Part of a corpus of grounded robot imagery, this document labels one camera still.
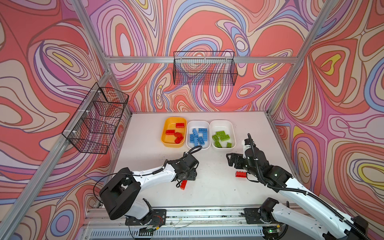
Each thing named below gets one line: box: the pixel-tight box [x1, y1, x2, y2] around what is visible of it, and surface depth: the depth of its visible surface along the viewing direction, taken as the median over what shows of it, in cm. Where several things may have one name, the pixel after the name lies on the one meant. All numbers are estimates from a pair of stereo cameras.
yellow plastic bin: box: [161, 116, 187, 148], surface depth 107 cm
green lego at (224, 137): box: [219, 134, 231, 142], surface depth 104 cm
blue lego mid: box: [198, 128, 208, 133], surface depth 107 cm
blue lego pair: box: [192, 128, 199, 138], surface depth 107 cm
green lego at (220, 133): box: [215, 130, 226, 136], surface depth 107 cm
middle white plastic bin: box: [186, 120, 211, 150], surface depth 107 cm
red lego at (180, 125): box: [175, 123, 185, 128], surface depth 110 cm
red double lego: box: [166, 130, 176, 135], surface depth 107 cm
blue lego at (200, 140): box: [197, 136, 205, 146], surface depth 103 cm
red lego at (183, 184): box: [180, 180, 188, 190], surface depth 84 cm
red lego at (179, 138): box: [174, 132, 184, 144], surface depth 103 cm
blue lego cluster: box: [189, 134, 195, 143], surface depth 103 cm
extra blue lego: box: [202, 132, 208, 142], surface depth 106 cm
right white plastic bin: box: [210, 119, 237, 149], surface depth 107 cm
